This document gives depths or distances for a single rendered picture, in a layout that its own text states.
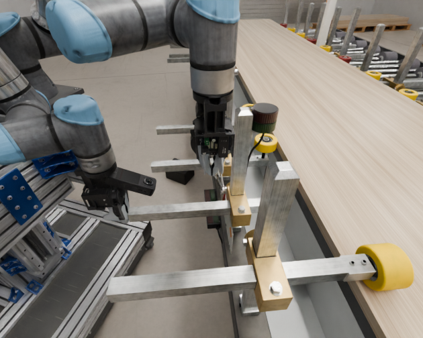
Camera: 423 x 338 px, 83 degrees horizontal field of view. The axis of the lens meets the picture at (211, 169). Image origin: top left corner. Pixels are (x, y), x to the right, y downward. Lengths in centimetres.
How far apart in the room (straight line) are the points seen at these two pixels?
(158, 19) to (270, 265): 44
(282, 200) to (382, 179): 53
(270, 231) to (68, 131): 40
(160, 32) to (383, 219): 63
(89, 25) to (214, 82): 18
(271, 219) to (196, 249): 125
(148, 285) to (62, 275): 105
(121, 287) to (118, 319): 105
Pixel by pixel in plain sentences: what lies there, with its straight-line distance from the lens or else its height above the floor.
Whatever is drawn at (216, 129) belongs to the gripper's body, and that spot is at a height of 115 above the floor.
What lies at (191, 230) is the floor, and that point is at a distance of 169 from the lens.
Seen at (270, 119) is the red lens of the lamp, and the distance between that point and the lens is 55.
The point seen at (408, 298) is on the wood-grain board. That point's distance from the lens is 62.
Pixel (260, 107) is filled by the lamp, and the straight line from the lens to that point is 56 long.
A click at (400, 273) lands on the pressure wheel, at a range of 55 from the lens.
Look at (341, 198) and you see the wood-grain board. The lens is 73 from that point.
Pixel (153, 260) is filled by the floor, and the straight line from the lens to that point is 161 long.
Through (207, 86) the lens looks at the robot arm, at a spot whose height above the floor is 123.
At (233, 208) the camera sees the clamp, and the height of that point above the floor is 87.
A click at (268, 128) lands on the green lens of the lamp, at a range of 56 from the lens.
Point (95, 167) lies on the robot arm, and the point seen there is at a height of 105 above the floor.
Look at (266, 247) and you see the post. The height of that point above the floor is 100.
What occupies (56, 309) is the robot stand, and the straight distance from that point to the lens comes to 141.
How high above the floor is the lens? 137
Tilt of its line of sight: 40 degrees down
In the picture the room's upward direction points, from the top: straight up
